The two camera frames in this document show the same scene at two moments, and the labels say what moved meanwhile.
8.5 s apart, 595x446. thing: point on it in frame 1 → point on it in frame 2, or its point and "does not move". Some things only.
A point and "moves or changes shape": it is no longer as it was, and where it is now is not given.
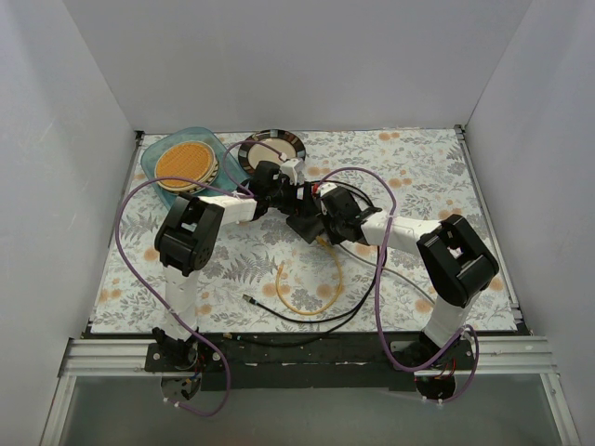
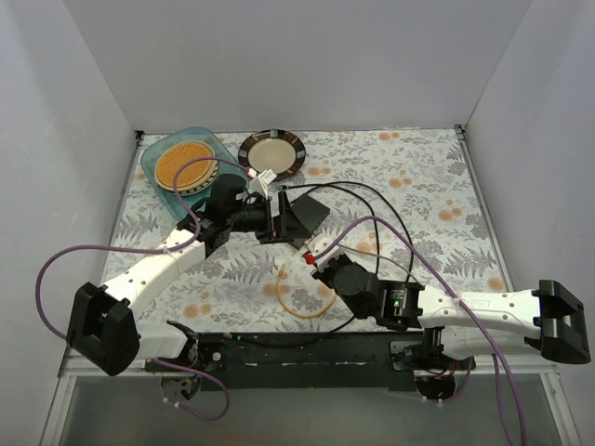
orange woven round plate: [191, 159] does not move
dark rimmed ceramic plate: [286, 144] does not move
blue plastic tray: [231, 176] does not move
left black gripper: [300, 200] → [271, 218]
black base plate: [310, 362] does not move
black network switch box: [305, 220] moves or changes shape
